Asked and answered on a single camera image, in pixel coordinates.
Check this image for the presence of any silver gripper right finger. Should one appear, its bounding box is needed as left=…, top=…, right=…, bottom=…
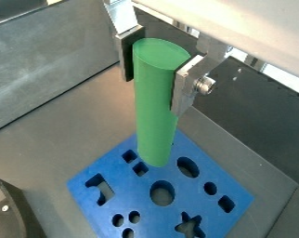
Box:
left=169, top=33, right=229, bottom=116

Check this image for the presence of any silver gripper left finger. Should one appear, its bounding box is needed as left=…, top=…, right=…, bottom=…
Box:
left=103, top=0, right=145, bottom=82

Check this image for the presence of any green oval peg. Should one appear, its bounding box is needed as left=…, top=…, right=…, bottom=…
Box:
left=132, top=38, right=191, bottom=167

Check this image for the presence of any blue shape sorting board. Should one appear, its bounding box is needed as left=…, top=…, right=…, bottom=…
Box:
left=68, top=132, right=253, bottom=238

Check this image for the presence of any black curved fixture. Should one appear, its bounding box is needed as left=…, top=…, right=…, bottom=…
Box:
left=0, top=179, right=47, bottom=238

